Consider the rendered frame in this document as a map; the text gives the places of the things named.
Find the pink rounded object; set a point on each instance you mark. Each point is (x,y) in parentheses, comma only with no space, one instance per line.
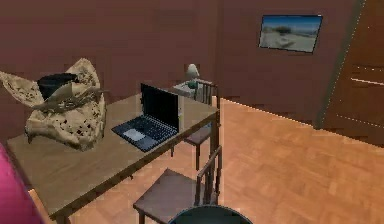
(13,196)

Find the dark round object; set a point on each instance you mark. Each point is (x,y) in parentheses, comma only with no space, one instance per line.
(210,216)

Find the dark brown wooden chair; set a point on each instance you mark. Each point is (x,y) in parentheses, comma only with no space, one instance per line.
(201,133)
(173,193)

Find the brown wooden table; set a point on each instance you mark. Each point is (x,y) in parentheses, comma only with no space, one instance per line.
(83,166)

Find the framed landscape picture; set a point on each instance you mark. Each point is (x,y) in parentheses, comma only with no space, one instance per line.
(289,33)

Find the pale grey side table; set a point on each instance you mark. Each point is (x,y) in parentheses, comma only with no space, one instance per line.
(186,91)

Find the white lamp with green base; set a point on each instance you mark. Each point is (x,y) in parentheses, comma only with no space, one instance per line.
(192,75)

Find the dark blue laptop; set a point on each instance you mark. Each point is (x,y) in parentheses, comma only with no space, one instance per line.
(156,115)

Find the brown wooden room door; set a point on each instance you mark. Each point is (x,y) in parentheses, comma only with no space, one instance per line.
(360,73)

